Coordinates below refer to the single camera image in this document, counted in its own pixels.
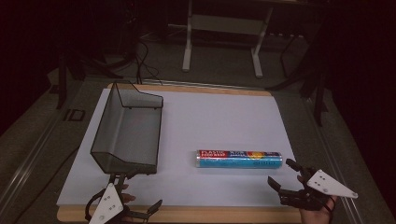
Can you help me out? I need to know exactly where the person's right hand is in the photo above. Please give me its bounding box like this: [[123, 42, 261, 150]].
[[298, 197, 338, 224]]

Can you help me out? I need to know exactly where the metal floor rail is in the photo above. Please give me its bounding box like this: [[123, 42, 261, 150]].
[[304, 98, 366, 224], [0, 102, 73, 217]]

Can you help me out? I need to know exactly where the black cable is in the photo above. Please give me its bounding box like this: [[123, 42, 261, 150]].
[[134, 39, 163, 86]]

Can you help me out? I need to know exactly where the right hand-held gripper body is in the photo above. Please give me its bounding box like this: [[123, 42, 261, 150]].
[[277, 167, 360, 212]]

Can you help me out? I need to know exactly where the black wire mesh basket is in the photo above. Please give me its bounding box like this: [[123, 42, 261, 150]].
[[90, 80, 164, 175]]

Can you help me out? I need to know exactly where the white table sheet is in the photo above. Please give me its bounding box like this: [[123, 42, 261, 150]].
[[56, 88, 304, 208]]

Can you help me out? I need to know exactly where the black tripod stand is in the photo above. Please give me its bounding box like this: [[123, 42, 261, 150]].
[[55, 43, 125, 110], [266, 31, 332, 127]]

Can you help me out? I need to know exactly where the plastic food wrap roll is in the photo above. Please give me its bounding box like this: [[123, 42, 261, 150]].
[[195, 149, 284, 169]]

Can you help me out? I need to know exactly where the black floor bracket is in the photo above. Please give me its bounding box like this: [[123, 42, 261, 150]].
[[63, 108, 87, 122]]

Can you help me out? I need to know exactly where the white metal stand frame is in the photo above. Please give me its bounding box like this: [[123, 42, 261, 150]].
[[181, 0, 276, 79]]

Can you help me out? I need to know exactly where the person's left hand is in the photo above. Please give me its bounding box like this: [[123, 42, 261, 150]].
[[120, 184, 137, 205]]

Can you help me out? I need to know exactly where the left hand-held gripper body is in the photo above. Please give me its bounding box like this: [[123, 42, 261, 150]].
[[85, 182, 150, 224]]

